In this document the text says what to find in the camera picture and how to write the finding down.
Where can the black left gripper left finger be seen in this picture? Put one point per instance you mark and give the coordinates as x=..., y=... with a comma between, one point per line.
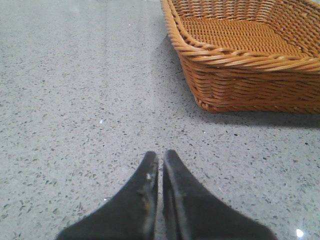
x=128, y=215

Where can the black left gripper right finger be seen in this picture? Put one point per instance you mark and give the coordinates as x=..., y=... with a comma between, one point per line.
x=191, y=212

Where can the brown wicker basket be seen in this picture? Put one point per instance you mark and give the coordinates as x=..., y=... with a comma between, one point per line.
x=248, y=55

